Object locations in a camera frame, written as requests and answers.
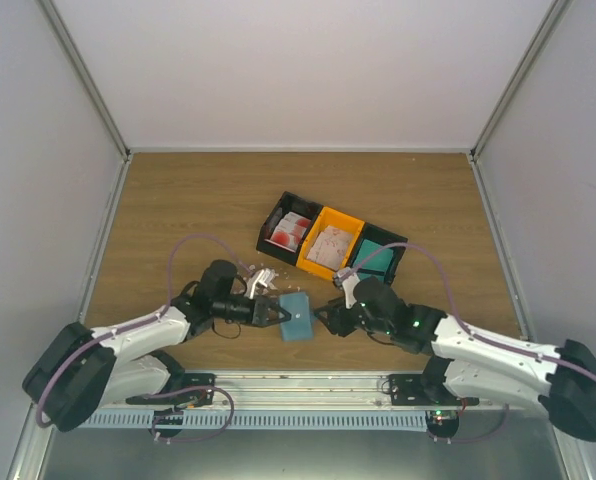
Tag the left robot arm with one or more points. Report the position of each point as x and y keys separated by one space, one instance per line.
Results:
x=84 y=369

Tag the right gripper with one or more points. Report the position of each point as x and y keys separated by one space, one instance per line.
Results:
x=338 y=323

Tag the black bin with red cards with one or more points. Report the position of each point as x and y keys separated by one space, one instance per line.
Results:
x=288 y=202

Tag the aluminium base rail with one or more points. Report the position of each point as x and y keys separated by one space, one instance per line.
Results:
x=313 y=390

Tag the white perforated cable duct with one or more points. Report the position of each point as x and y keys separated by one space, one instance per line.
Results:
x=262 y=420

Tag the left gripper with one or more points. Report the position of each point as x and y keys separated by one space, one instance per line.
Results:
x=260 y=309

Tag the right aluminium frame post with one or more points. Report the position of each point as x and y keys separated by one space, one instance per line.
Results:
x=537 y=44

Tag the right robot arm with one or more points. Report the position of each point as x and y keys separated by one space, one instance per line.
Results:
x=558 y=382

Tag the red and white card stack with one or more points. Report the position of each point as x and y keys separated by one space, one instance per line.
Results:
x=289 y=231

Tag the black bin with teal cards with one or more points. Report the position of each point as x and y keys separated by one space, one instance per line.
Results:
x=382 y=237

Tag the yellow bin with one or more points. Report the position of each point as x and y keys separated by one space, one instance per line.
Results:
x=328 y=216

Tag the blue leather card holder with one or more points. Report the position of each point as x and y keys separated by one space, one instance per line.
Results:
x=300 y=325

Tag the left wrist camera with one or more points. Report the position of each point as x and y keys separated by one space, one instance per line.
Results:
x=260 y=282

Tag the teal card stack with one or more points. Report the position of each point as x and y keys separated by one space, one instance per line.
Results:
x=378 y=265

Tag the aluminium frame post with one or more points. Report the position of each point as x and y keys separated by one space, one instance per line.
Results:
x=83 y=74
x=537 y=44

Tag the left aluminium frame post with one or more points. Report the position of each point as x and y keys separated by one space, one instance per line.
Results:
x=83 y=74

